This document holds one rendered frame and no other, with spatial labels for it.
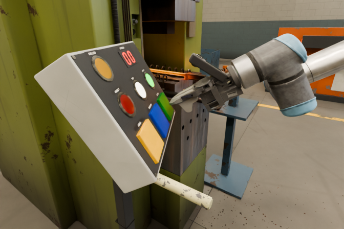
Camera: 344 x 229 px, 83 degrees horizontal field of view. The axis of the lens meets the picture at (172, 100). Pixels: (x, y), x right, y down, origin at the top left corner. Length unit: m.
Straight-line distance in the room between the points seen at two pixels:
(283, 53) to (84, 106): 0.47
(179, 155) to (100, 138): 0.73
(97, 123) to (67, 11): 0.59
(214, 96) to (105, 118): 0.32
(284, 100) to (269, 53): 0.14
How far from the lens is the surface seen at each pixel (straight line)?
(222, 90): 0.57
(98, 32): 0.78
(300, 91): 0.59
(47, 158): 1.31
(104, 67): 0.41
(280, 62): 0.56
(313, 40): 4.17
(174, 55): 1.34
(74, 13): 0.85
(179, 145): 1.03
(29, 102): 1.17
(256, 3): 8.58
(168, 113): 0.59
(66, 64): 0.36
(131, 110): 0.41
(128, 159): 0.39
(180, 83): 1.00
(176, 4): 0.93
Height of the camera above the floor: 1.24
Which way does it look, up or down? 20 degrees down
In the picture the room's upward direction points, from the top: straight up
